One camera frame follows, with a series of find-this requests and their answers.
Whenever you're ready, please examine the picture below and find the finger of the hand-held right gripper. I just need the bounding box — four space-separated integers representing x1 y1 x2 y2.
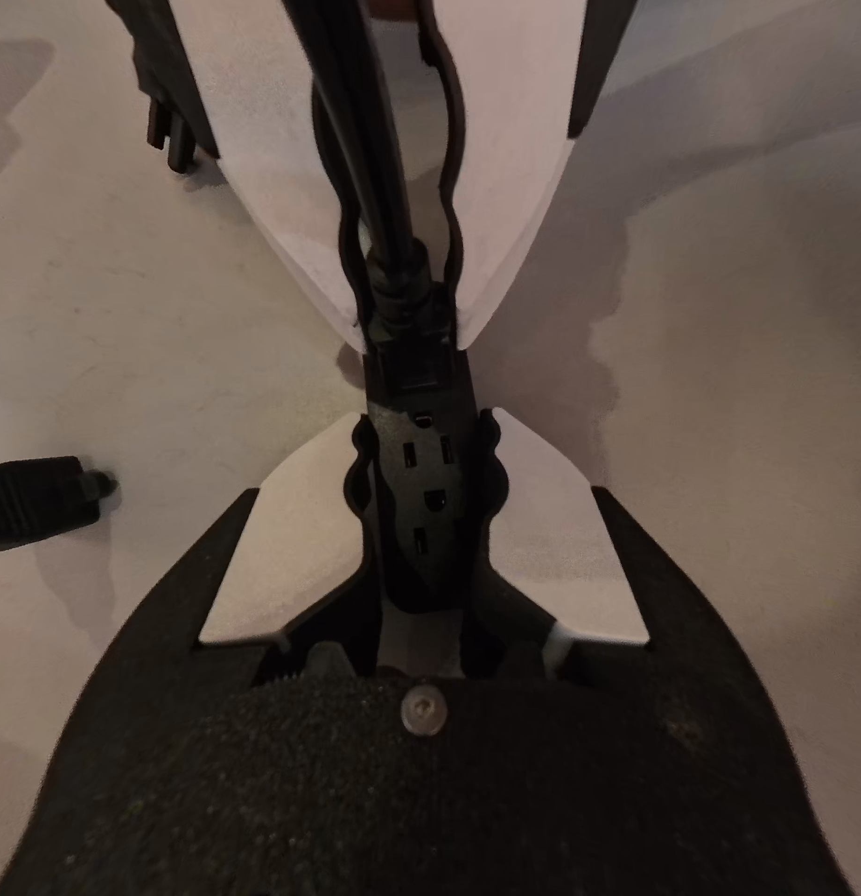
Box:
416 0 594 352
166 0 375 350

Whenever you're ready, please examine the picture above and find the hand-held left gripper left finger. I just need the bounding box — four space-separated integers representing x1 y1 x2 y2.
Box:
198 412 385 676

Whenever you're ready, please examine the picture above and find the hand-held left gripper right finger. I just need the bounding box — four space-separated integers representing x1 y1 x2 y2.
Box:
476 408 651 679

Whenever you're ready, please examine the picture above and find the black power cord with plug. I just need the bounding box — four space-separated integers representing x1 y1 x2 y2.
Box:
289 0 461 394

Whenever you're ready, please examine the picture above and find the black power strip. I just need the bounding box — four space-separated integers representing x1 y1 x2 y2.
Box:
366 280 483 610

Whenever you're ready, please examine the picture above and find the black ribbed cord connector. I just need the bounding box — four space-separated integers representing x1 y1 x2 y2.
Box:
0 455 118 555

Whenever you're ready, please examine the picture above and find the grey desk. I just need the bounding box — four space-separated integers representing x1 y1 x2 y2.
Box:
0 0 861 896

